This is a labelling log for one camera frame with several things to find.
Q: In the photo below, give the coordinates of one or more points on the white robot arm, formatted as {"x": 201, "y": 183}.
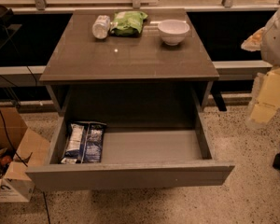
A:
{"x": 269, "y": 50}

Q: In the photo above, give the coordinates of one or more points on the open cardboard box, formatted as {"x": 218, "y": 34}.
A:
{"x": 20, "y": 148}

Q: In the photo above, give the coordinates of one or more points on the blue chip bag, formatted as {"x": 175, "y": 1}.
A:
{"x": 85, "y": 142}

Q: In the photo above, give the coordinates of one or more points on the grey cabinet counter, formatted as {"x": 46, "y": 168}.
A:
{"x": 80, "y": 58}

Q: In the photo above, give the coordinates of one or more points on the white ceramic bowl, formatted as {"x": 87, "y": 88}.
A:
{"x": 173, "y": 32}

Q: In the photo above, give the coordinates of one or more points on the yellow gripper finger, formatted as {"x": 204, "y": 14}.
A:
{"x": 253, "y": 43}
{"x": 265, "y": 96}

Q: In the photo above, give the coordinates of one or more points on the green chip bag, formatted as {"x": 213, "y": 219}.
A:
{"x": 127, "y": 23}

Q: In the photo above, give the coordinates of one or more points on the open grey top drawer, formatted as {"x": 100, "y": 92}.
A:
{"x": 135, "y": 157}

